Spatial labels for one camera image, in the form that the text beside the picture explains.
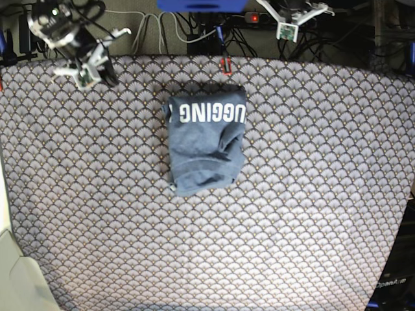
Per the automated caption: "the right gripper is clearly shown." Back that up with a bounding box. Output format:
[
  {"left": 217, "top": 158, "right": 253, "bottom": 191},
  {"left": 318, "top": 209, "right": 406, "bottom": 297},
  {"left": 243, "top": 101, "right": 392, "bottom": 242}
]
[{"left": 27, "top": 1, "right": 119, "bottom": 87}]

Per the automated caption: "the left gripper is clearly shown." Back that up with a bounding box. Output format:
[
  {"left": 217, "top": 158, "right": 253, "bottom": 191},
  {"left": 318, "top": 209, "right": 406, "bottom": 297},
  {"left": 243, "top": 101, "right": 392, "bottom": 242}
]
[{"left": 275, "top": 0, "right": 311, "bottom": 18}]

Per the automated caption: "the blue T-shirt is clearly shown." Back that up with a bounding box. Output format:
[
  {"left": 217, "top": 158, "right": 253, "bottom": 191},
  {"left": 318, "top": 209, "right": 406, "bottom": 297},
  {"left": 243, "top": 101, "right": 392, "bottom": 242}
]
[{"left": 162, "top": 88, "right": 247, "bottom": 196}]

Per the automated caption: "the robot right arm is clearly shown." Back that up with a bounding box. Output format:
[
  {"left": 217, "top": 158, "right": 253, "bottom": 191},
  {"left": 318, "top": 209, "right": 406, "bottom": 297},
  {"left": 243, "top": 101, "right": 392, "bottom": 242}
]
[{"left": 27, "top": 1, "right": 127, "bottom": 90}]

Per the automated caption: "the black power strip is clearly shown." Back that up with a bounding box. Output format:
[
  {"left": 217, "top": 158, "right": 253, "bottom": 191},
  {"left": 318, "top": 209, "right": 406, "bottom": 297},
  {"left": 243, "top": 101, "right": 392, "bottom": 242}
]
[{"left": 243, "top": 11, "right": 318, "bottom": 29}]

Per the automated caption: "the red table clamp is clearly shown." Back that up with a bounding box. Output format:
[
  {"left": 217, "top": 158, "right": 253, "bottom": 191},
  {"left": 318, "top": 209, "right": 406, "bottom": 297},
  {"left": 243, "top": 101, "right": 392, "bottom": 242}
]
[{"left": 220, "top": 57, "right": 232, "bottom": 76}]

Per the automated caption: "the black power adapter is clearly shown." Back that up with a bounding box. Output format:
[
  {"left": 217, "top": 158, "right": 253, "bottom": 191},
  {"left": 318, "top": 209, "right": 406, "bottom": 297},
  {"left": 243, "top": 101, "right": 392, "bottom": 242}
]
[{"left": 19, "top": 14, "right": 38, "bottom": 54}]

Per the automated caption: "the fan-patterned table cloth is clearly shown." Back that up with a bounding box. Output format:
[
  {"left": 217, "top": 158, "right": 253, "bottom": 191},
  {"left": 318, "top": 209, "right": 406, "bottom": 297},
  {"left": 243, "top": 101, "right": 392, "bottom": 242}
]
[{"left": 1, "top": 56, "right": 414, "bottom": 310}]

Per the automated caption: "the black OpenArm box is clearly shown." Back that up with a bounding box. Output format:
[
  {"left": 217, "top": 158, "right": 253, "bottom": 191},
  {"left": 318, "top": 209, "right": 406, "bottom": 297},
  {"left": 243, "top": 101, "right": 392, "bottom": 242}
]
[{"left": 366, "top": 199, "right": 414, "bottom": 310}]

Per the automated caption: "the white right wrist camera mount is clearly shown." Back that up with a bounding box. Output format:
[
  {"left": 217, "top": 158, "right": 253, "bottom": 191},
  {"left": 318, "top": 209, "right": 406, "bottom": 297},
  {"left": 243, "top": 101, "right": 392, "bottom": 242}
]
[{"left": 53, "top": 28, "right": 131, "bottom": 91}]

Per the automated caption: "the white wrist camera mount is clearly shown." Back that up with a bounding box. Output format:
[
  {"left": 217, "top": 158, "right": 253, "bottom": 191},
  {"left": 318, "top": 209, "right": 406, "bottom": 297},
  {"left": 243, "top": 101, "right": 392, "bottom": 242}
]
[
  {"left": 53, "top": 28, "right": 131, "bottom": 91},
  {"left": 256, "top": 0, "right": 335, "bottom": 43}
]

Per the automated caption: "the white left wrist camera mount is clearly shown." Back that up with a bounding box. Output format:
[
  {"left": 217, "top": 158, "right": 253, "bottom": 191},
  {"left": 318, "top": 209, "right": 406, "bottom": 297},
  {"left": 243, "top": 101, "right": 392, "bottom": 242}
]
[{"left": 256, "top": 0, "right": 335, "bottom": 43}]

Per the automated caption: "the white cable bundle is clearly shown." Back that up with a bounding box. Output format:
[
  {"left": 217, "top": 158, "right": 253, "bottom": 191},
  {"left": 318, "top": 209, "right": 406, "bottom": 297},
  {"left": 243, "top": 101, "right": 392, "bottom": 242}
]
[{"left": 103, "top": 8, "right": 218, "bottom": 56}]

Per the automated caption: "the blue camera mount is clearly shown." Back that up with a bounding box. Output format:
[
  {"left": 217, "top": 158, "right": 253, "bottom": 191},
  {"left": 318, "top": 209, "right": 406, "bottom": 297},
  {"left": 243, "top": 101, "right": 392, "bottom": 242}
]
[{"left": 157, "top": 0, "right": 248, "bottom": 12}]

